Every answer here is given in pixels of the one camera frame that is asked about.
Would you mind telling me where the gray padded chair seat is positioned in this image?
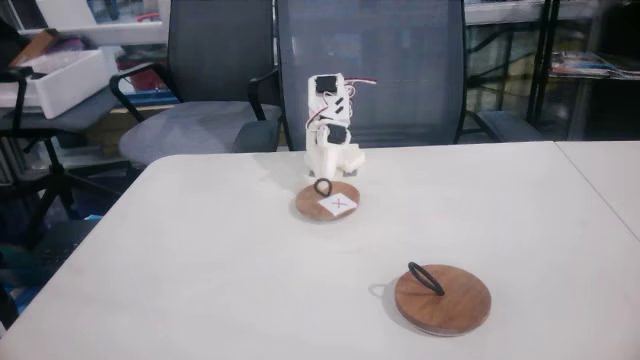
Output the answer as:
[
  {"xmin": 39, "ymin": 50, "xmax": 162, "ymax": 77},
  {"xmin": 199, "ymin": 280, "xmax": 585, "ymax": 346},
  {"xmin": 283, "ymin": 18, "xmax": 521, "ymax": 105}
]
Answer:
[{"xmin": 462, "ymin": 108, "xmax": 546, "ymax": 145}]

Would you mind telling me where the gray chair with black frame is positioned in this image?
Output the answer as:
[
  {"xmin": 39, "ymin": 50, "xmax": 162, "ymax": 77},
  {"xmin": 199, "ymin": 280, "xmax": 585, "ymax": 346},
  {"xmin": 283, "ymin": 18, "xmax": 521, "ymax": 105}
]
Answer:
[{"xmin": 0, "ymin": 67, "xmax": 124, "ymax": 251}]

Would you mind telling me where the gray mesh back office chair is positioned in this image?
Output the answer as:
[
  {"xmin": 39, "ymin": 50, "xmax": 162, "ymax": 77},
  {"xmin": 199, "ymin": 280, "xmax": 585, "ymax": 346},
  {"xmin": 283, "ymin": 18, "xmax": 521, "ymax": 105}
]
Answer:
[{"xmin": 275, "ymin": 0, "xmax": 469, "ymax": 151}]

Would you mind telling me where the brown cardboard piece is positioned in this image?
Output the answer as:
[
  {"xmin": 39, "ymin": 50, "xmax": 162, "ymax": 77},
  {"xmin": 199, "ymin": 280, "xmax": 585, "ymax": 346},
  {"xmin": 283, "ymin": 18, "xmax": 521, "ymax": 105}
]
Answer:
[{"xmin": 9, "ymin": 28, "xmax": 60, "ymax": 67}]

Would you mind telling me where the white shelf board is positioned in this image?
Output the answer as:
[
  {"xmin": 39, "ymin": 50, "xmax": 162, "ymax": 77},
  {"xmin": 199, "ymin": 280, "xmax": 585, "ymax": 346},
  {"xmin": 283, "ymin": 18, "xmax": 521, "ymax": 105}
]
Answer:
[{"xmin": 19, "ymin": 0, "xmax": 171, "ymax": 47}]

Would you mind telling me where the wooden lid with red cross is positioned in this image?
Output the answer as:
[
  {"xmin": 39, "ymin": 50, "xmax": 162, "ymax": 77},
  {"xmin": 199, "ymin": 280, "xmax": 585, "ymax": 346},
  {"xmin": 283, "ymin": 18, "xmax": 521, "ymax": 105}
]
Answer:
[{"xmin": 294, "ymin": 178, "xmax": 361, "ymax": 223}]

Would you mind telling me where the gray office chair with armrests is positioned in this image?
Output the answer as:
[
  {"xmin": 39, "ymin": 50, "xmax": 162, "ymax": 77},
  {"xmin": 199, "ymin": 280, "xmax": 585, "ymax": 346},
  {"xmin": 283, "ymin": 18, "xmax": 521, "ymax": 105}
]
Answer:
[{"xmin": 108, "ymin": 0, "xmax": 284, "ymax": 167}]

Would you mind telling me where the stack of magazines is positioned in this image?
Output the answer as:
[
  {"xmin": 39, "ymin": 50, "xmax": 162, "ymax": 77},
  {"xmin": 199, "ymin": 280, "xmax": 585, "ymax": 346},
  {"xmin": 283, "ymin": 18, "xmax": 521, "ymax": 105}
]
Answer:
[{"xmin": 549, "ymin": 49, "xmax": 640, "ymax": 81}]

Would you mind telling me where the white foam box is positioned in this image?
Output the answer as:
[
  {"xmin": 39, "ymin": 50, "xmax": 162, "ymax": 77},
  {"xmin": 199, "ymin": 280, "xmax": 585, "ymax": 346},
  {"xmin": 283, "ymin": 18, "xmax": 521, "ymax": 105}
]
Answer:
[{"xmin": 0, "ymin": 48, "xmax": 124, "ymax": 120}]

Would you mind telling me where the plain wooden lid black loop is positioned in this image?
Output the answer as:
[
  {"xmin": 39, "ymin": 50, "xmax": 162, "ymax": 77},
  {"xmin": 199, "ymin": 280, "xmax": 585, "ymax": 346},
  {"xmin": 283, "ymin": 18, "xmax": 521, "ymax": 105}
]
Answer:
[{"xmin": 393, "ymin": 261, "xmax": 493, "ymax": 337}]

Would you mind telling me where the black metal rack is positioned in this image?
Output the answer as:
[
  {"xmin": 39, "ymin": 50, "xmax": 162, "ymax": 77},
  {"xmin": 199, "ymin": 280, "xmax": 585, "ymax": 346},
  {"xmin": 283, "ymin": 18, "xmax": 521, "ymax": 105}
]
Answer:
[{"xmin": 527, "ymin": 0, "xmax": 640, "ymax": 141}]

